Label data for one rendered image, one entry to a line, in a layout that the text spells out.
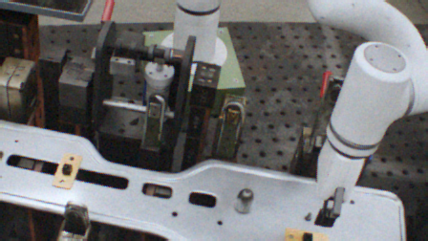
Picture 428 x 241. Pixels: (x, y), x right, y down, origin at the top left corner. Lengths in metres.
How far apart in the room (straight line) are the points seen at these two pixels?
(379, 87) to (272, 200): 0.44
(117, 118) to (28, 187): 0.28
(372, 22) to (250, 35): 1.15
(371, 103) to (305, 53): 1.21
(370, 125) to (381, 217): 0.40
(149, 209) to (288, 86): 0.87
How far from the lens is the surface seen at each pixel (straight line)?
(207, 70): 1.25
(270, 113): 1.80
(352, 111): 0.88
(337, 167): 0.94
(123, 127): 1.33
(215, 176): 1.22
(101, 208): 1.15
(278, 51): 2.03
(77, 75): 1.28
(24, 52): 1.45
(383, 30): 0.95
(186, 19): 1.63
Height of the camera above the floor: 1.93
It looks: 45 degrees down
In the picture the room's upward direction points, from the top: 11 degrees clockwise
